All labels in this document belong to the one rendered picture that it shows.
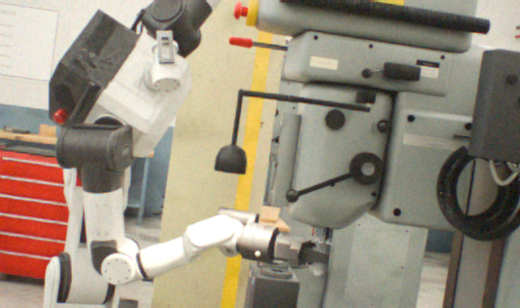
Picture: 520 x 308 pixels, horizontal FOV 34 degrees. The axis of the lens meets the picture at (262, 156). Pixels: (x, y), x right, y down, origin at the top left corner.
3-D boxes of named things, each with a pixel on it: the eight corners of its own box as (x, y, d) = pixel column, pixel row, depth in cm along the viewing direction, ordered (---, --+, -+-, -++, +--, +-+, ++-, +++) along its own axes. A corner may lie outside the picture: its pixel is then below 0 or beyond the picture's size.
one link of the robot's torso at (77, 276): (44, 298, 238) (61, 135, 239) (104, 300, 246) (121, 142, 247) (56, 308, 224) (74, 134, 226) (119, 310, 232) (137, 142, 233)
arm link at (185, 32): (177, -21, 217) (144, 19, 214) (202, -10, 213) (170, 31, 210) (191, 6, 227) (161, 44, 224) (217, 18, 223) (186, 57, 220)
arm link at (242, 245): (248, 253, 192) (202, 244, 196) (258, 268, 202) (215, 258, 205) (261, 208, 197) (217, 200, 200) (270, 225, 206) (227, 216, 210)
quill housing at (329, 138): (292, 225, 182) (312, 78, 180) (278, 212, 202) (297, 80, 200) (377, 236, 184) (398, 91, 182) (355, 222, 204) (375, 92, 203)
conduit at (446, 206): (439, 237, 168) (455, 134, 166) (415, 225, 184) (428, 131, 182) (525, 248, 170) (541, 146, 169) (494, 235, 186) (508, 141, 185)
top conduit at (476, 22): (280, 1, 172) (283, -16, 171) (277, 3, 176) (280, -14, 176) (489, 34, 177) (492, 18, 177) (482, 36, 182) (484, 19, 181)
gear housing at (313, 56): (299, 75, 178) (305, 28, 177) (282, 78, 202) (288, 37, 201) (450, 97, 182) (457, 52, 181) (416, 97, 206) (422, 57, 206)
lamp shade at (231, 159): (207, 169, 189) (211, 141, 189) (232, 171, 194) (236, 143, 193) (226, 173, 184) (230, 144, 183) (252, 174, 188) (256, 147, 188)
